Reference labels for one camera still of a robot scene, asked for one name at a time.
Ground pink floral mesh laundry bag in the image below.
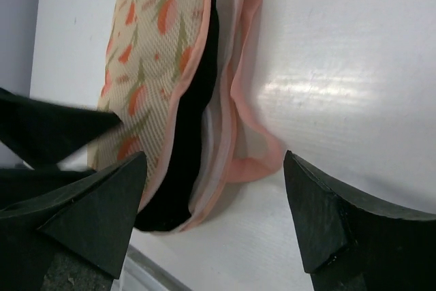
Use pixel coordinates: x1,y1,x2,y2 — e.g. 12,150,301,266
87,0,284,233

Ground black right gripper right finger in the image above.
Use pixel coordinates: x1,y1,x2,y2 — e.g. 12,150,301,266
283,151,435,291

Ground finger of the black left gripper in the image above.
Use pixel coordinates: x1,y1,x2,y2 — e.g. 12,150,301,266
1,168,95,208
1,89,121,167

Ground black bra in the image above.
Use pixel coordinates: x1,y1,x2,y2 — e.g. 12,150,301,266
134,8,219,232

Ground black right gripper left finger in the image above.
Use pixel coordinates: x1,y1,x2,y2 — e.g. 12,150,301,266
1,152,147,290

